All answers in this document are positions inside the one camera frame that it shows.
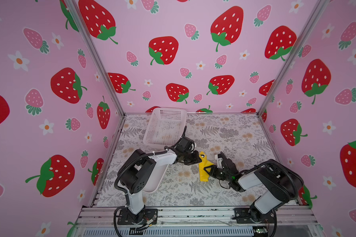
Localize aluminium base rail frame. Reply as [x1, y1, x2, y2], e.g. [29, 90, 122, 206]
[72, 206, 326, 237]

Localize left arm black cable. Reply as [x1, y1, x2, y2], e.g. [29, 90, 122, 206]
[114, 125, 187, 196]

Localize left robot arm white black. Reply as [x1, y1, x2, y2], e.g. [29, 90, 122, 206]
[114, 136, 201, 215]

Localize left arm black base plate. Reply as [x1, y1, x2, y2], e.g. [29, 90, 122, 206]
[116, 208, 158, 225]

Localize white plastic perforated basket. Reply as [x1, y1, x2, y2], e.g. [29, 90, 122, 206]
[143, 108, 187, 149]

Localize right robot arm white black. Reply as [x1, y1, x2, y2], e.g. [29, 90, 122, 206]
[202, 153, 304, 223]

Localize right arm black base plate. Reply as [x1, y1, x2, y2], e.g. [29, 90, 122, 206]
[232, 207, 277, 224]

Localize white oval ceramic tray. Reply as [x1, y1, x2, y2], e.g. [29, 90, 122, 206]
[142, 165, 169, 194]

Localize yellow paper napkin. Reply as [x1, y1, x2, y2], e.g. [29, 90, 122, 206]
[199, 152, 214, 182]

